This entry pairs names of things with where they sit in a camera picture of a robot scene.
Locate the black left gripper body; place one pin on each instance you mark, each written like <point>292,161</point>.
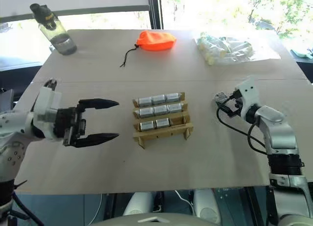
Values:
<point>69,122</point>

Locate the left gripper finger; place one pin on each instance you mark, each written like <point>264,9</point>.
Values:
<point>97,139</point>
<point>100,103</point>

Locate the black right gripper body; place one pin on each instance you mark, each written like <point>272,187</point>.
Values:
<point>237,105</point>

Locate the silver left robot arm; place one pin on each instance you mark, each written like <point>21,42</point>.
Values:
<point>11,135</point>

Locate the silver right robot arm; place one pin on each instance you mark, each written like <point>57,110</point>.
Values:
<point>281,138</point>

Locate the clear plastic bag with items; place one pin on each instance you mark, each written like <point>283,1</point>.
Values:
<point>230,48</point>

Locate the wooden rack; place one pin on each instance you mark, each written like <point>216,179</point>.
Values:
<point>161,135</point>

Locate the grey box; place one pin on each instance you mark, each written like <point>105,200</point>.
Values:
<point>6,100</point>

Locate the white rounded robot leg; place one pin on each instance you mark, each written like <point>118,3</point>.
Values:
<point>206,202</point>
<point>139,202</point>

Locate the clear black-capped water bottle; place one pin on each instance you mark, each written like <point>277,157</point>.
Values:
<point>56,32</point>

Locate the green cloth item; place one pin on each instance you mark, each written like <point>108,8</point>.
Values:
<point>303,52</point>

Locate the grey robot torso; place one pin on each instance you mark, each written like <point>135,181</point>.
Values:
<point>171,219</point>

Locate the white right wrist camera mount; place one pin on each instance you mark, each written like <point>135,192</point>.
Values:
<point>249,94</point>

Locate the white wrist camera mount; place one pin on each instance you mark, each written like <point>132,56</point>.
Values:
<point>45,106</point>
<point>249,94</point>

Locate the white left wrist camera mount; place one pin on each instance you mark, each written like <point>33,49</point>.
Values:
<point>45,106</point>

